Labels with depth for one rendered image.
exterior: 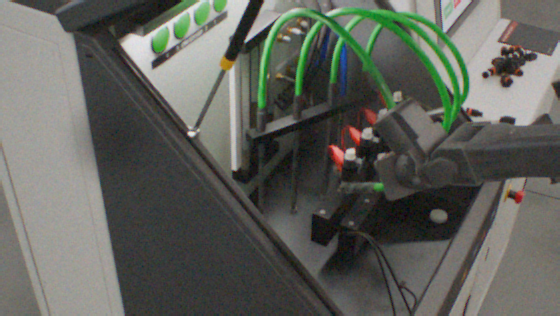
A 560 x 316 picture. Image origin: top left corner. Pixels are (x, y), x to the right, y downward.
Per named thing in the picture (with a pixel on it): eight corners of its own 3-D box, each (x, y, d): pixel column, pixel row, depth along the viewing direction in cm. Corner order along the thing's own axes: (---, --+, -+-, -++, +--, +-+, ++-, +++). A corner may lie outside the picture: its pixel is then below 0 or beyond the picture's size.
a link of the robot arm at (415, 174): (434, 196, 94) (466, 171, 94) (404, 155, 93) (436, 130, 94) (418, 196, 100) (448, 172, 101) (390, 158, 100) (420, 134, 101)
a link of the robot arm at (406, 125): (459, 180, 87) (495, 144, 91) (405, 107, 86) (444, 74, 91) (406, 201, 97) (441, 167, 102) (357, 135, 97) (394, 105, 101)
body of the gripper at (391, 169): (371, 162, 106) (384, 159, 99) (431, 139, 108) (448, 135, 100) (386, 201, 106) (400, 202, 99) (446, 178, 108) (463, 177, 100)
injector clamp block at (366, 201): (350, 281, 147) (356, 229, 137) (308, 263, 151) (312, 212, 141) (409, 191, 170) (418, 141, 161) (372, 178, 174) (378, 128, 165)
